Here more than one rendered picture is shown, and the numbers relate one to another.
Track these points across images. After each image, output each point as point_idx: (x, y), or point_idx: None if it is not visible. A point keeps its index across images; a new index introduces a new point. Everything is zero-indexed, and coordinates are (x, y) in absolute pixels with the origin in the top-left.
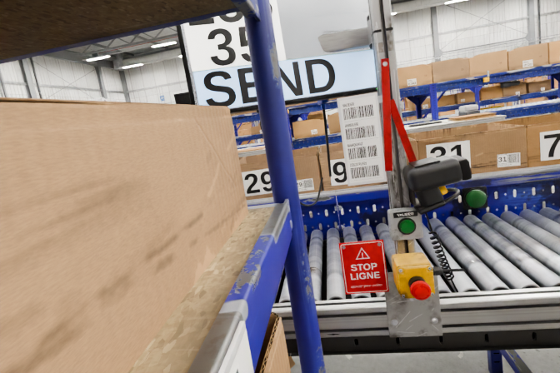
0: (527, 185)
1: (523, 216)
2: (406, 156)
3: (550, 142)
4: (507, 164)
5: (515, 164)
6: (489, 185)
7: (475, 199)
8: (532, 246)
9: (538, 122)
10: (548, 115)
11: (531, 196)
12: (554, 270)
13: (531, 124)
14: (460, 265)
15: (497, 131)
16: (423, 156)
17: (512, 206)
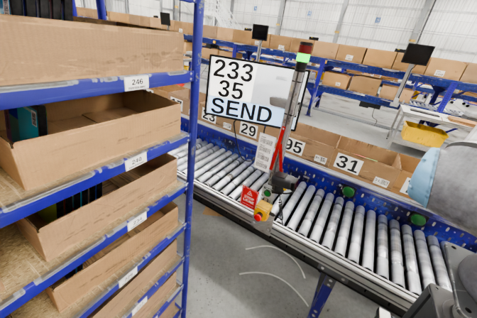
0: (382, 199)
1: (367, 213)
2: (325, 152)
3: None
4: (378, 183)
5: (383, 186)
6: (359, 189)
7: (347, 192)
8: (342, 227)
9: None
10: None
11: (381, 205)
12: (336, 241)
13: None
14: (317, 216)
15: (382, 164)
16: (334, 157)
17: (368, 204)
